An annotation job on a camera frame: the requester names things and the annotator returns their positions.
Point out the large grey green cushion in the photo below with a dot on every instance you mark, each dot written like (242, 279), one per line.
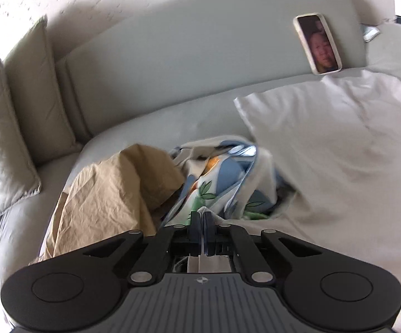
(2, 138)

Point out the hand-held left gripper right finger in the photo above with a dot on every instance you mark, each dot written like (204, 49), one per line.
(210, 230)

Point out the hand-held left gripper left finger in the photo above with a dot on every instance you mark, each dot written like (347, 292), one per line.
(196, 230)

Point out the white blue floral garment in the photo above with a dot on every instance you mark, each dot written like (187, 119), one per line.
(221, 177)

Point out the smartphone in cream case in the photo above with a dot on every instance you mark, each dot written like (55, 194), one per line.
(320, 45)

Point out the pale grey sofa side cushion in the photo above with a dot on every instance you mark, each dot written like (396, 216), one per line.
(398, 55)

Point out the tan garment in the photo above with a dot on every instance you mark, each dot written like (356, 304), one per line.
(110, 194)

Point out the white t-shirt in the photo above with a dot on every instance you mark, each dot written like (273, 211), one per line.
(325, 145)

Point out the grey green sofa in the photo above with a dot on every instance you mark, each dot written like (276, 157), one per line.
(186, 59)

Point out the small grey box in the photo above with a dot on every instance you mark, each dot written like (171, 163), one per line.
(370, 33)

